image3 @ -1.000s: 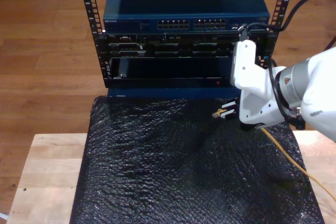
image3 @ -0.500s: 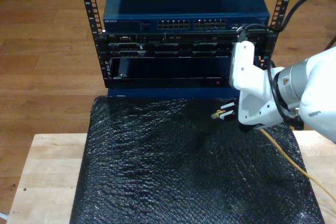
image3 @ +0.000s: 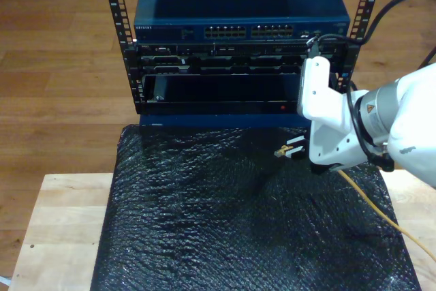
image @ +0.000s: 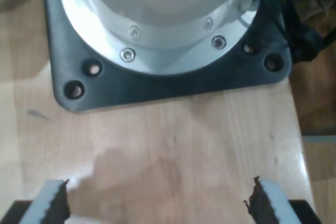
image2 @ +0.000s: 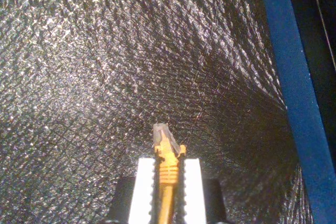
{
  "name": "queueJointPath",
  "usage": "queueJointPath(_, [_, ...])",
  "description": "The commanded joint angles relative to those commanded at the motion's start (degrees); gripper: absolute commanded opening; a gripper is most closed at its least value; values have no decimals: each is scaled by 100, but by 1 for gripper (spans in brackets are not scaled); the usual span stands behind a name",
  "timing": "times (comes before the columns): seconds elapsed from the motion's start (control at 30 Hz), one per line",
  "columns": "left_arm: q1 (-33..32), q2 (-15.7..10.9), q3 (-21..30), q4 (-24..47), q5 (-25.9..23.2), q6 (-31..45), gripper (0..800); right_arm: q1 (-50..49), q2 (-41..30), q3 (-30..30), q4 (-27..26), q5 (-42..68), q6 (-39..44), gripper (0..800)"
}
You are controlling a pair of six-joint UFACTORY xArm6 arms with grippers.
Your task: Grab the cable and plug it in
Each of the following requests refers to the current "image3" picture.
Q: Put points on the blue base panel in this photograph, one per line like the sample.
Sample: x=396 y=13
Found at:
x=204 y=120

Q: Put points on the black rack server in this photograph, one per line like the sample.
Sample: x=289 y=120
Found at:
x=221 y=62

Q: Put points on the black bubble mat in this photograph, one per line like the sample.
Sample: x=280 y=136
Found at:
x=204 y=229

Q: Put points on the small white object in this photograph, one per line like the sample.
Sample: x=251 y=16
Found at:
x=4 y=280

